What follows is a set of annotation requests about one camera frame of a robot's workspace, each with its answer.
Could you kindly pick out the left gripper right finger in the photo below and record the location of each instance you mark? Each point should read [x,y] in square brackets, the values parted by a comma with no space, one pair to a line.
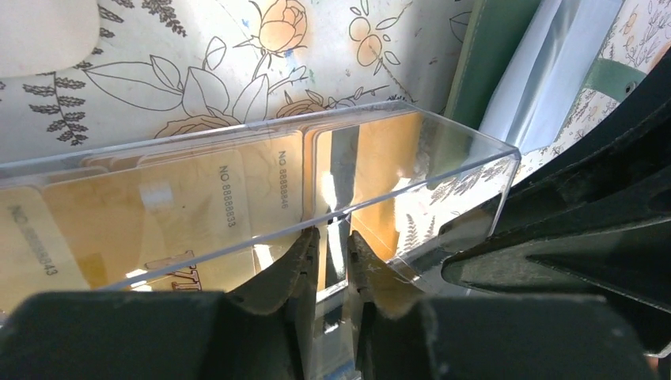
[404,333]

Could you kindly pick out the green white chessboard mat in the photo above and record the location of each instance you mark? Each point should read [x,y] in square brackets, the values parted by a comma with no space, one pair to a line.
[42,35]

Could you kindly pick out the orange card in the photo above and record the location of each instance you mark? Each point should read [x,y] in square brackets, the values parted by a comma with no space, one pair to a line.
[149,218]
[34,254]
[345,164]

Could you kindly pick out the floral tablecloth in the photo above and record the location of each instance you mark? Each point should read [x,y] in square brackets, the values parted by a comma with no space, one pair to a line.
[172,67]

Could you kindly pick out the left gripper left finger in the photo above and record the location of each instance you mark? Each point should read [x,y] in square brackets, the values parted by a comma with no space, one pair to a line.
[261,330]

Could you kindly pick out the clear plastic card box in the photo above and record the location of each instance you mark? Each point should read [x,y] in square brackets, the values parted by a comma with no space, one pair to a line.
[223,254]

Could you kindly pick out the green leather card holder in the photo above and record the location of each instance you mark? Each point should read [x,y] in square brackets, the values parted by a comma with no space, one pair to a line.
[532,70]

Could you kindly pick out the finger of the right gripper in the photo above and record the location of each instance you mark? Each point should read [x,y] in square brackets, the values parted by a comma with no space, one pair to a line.
[602,220]

